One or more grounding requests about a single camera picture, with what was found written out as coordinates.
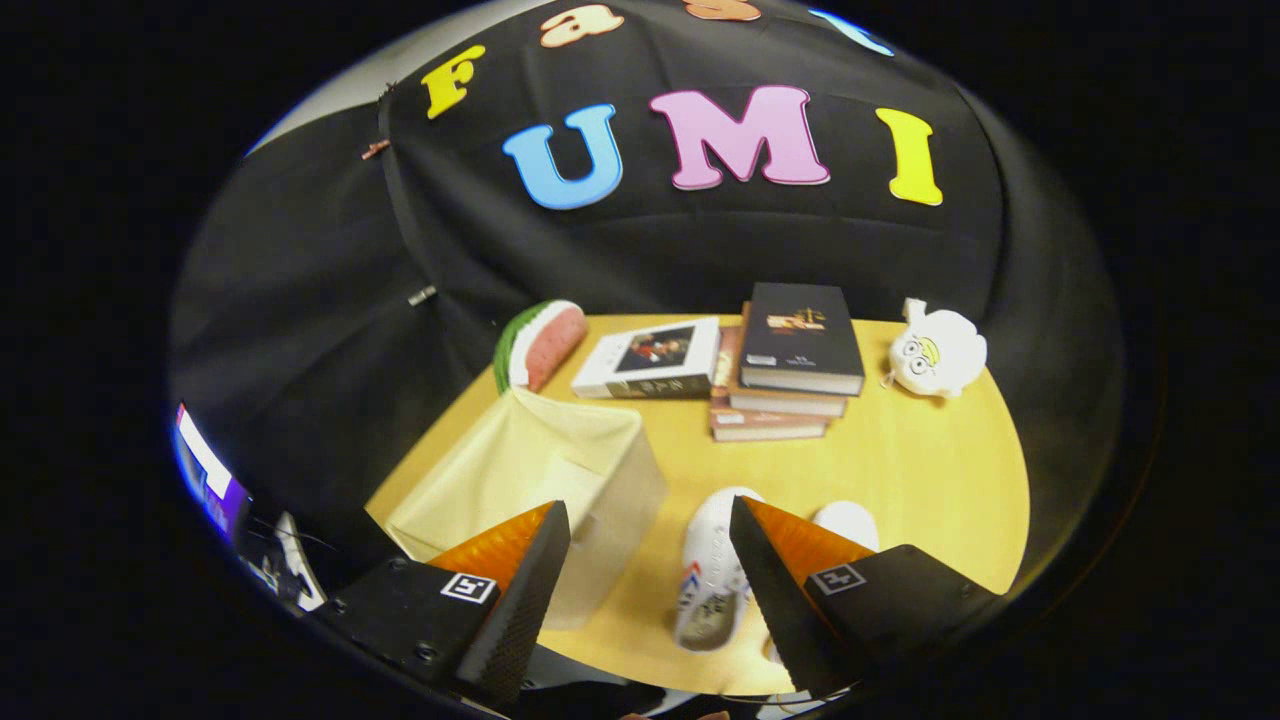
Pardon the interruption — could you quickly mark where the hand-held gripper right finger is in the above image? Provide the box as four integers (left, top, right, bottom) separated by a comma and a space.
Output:
729, 495, 1001, 699

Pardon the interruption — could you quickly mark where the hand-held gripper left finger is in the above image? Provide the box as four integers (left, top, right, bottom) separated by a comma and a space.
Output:
310, 500, 571, 706

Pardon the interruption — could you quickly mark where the white canvas shoe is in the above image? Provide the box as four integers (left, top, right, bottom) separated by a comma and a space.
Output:
675, 487, 767, 653
765, 500, 882, 666

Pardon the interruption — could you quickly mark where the beige fabric storage box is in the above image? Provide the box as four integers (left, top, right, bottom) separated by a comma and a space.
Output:
385, 388, 669, 631

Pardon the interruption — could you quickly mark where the brown-cover book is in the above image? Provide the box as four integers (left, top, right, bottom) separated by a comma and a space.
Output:
727, 300, 850, 419
709, 325, 832, 443

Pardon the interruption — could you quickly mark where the white flat object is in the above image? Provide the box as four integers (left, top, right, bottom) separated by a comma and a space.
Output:
272, 511, 328, 613

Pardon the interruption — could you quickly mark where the watermelon slice toy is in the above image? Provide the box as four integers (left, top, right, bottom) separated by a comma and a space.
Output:
493, 300, 589, 396

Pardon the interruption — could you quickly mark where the white picture-cover book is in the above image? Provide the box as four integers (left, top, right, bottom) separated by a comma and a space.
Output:
571, 317, 722, 401

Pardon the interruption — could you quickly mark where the white plush toy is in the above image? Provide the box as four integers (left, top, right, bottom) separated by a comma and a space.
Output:
880, 297, 989, 400

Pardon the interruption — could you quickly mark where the lit monitor screen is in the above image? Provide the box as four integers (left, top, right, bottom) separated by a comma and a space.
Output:
172, 400, 251, 541

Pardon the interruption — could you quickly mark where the black backdrop cloth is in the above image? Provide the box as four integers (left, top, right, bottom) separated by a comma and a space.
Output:
168, 0, 1126, 601

